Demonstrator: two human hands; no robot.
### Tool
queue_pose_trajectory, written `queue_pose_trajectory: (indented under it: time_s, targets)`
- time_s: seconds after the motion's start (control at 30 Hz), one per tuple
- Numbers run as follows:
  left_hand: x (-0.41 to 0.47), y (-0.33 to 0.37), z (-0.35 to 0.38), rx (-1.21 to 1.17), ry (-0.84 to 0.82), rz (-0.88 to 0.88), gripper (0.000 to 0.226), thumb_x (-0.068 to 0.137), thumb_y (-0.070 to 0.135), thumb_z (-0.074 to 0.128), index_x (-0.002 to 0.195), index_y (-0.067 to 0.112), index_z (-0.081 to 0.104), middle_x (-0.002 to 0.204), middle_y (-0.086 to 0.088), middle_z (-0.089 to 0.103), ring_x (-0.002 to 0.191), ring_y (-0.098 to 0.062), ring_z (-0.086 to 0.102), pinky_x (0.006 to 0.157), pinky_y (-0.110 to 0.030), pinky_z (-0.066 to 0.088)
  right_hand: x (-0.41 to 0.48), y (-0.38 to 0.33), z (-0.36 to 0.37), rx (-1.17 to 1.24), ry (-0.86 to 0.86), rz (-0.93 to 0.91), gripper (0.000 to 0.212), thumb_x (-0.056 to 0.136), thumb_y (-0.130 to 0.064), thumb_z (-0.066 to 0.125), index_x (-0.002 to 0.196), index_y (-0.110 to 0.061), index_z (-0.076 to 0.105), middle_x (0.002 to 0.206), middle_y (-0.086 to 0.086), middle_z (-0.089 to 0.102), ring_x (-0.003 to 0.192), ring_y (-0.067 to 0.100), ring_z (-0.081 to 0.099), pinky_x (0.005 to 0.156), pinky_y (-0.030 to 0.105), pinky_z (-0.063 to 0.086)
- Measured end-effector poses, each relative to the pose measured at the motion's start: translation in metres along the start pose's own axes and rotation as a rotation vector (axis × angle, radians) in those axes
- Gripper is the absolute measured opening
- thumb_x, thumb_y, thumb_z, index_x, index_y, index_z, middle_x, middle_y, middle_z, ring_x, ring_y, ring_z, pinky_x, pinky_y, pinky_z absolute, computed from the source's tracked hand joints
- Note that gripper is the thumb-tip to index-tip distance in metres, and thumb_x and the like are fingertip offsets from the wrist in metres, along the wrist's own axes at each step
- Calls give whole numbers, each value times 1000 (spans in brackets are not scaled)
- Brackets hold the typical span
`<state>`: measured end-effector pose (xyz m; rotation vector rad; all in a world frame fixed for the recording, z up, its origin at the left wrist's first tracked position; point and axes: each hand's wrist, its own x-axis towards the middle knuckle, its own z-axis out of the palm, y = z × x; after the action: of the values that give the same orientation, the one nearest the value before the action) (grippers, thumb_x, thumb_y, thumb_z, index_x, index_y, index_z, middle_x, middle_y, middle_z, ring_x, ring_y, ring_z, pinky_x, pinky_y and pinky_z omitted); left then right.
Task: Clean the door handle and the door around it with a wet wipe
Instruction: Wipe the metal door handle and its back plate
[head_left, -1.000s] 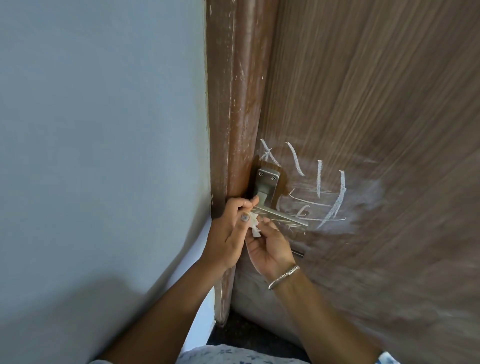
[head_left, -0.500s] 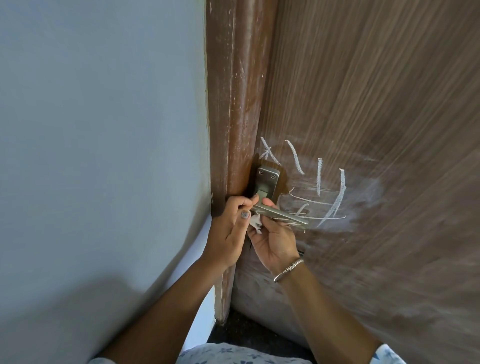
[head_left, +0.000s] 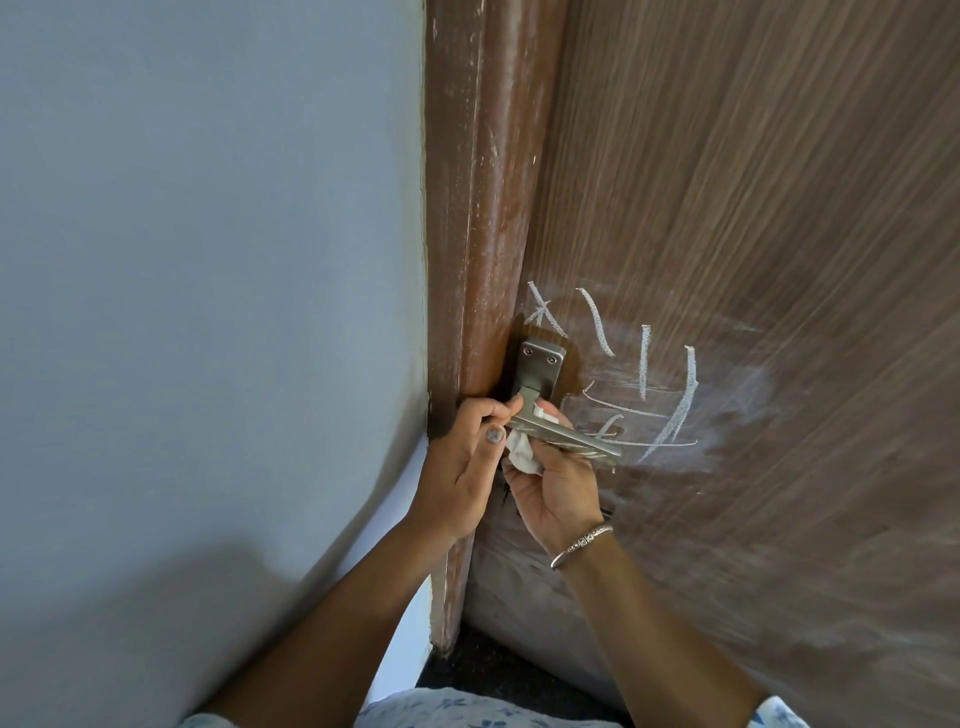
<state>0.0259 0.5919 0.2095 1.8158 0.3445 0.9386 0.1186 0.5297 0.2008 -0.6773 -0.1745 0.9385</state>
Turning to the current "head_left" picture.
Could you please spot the person's right hand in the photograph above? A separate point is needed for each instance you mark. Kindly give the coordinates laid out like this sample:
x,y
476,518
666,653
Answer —
x,y
559,495

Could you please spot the person's left forearm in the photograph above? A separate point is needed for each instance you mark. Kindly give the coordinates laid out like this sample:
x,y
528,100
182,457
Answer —
x,y
337,630

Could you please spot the person's left thumb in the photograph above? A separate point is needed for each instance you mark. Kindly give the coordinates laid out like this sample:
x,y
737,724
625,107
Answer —
x,y
489,433

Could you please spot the person's right forearm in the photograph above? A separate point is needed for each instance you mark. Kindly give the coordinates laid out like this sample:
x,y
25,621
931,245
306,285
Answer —
x,y
660,645

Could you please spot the person's right fingers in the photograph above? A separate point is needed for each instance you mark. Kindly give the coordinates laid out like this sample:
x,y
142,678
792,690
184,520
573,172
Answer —
x,y
551,412

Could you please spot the white cleaning cloth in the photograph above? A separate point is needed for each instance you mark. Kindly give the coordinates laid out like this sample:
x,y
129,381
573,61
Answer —
x,y
522,451

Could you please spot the person's left hand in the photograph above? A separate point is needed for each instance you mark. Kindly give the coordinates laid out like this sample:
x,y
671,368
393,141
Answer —
x,y
450,480

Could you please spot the brown wooden door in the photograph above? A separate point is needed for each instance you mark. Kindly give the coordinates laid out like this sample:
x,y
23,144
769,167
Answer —
x,y
750,225

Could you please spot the brown wooden door frame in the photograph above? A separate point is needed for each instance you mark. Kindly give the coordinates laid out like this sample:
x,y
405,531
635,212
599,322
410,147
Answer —
x,y
480,187

